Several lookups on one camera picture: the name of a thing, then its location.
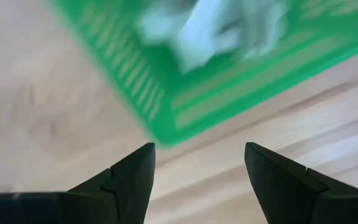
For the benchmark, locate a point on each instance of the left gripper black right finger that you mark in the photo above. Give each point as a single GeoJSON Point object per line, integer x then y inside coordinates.
{"type": "Point", "coordinates": [291, 196]}

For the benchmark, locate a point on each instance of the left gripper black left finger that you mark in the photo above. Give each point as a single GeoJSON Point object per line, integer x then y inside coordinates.
{"type": "Point", "coordinates": [120, 193]}

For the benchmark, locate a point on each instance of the green plastic basket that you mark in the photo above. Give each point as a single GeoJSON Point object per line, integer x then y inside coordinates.
{"type": "Point", "coordinates": [197, 102]}

